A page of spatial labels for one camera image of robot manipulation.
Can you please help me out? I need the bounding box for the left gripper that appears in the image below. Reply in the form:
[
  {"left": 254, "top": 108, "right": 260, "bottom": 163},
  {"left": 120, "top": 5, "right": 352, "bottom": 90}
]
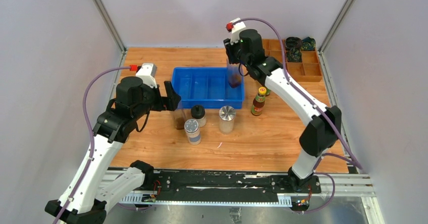
[{"left": 133, "top": 80, "right": 181, "bottom": 119}]

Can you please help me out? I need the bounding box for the glass oil bottle gold spout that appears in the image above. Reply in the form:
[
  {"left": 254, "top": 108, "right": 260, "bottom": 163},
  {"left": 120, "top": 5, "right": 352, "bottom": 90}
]
[{"left": 170, "top": 100, "right": 187, "bottom": 130}]

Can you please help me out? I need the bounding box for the blue plastic divided bin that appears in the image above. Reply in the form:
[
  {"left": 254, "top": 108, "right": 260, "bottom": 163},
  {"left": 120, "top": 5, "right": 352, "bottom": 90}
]
[{"left": 171, "top": 67, "right": 245, "bottom": 109}]

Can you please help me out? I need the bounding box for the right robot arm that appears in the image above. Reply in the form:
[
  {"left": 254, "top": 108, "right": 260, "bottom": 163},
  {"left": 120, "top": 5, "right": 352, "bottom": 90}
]
[{"left": 224, "top": 29, "right": 342, "bottom": 193}]

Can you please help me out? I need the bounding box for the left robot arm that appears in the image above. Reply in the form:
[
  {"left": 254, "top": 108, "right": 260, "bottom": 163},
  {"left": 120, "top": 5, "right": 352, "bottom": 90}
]
[{"left": 44, "top": 76, "right": 181, "bottom": 223}]

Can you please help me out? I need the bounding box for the black lid seasoning jar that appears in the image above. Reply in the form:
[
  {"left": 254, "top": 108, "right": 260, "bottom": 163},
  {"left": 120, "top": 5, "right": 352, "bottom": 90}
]
[{"left": 190, "top": 105, "right": 206, "bottom": 128}]

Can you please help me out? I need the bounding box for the blue label shaker jar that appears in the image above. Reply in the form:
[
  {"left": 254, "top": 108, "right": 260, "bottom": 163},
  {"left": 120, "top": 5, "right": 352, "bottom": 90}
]
[{"left": 184, "top": 119, "right": 201, "bottom": 145}]

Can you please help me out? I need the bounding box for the sauce bottle yellow cap far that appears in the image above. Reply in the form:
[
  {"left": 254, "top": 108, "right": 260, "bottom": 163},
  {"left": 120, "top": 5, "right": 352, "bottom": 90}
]
[{"left": 265, "top": 87, "right": 271, "bottom": 96}]

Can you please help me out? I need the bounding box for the sauce bottle yellow cap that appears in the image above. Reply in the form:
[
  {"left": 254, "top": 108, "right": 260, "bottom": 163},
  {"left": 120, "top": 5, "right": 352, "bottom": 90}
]
[
  {"left": 265, "top": 87, "right": 271, "bottom": 96},
  {"left": 251, "top": 87, "right": 267, "bottom": 116}
]

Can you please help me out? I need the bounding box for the silver lid powder jar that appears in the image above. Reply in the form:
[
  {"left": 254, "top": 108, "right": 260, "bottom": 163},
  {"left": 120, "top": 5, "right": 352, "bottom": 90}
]
[{"left": 219, "top": 105, "right": 236, "bottom": 134}]

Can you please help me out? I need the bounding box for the sauce bottle yellow cap near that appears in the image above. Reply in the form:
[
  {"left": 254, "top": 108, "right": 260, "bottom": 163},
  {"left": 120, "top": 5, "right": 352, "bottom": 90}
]
[{"left": 251, "top": 87, "right": 267, "bottom": 116}]

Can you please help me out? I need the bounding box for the wooden compartment tray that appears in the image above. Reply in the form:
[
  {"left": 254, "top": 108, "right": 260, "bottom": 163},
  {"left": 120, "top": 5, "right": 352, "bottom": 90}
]
[{"left": 262, "top": 39, "right": 323, "bottom": 82}]

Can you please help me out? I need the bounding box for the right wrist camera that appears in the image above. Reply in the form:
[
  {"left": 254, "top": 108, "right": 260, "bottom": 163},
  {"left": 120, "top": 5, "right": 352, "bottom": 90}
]
[{"left": 226, "top": 18, "right": 246, "bottom": 44}]

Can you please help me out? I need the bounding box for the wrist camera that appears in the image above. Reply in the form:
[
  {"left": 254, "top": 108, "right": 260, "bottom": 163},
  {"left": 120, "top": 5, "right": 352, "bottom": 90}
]
[
  {"left": 226, "top": 18, "right": 246, "bottom": 44},
  {"left": 130, "top": 63, "right": 158, "bottom": 88}
]

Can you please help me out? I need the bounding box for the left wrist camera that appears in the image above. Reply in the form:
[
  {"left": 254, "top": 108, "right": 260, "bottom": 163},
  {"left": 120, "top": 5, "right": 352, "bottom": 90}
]
[{"left": 130, "top": 63, "right": 158, "bottom": 88}]

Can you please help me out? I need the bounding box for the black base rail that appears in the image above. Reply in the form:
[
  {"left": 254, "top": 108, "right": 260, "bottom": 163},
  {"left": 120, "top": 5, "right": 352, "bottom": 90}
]
[{"left": 72, "top": 167, "right": 377, "bottom": 213}]

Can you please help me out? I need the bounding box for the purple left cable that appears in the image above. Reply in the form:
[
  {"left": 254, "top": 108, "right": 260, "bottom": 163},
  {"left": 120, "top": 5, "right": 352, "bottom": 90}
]
[{"left": 51, "top": 65, "right": 138, "bottom": 224}]

